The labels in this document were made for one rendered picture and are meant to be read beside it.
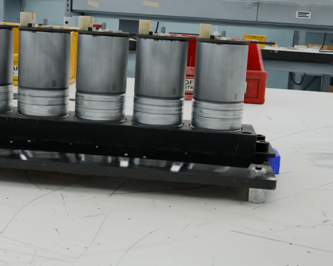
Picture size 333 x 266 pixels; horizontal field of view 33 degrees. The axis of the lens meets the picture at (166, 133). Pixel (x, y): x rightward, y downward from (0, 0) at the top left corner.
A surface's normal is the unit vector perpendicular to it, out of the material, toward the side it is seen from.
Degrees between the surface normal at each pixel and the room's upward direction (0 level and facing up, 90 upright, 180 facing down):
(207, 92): 90
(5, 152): 0
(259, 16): 90
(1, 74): 90
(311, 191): 0
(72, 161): 0
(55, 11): 90
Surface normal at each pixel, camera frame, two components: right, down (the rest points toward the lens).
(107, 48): 0.31, 0.20
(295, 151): 0.07, -0.98
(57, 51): 0.68, 0.18
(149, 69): -0.45, 0.14
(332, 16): -0.10, 0.18
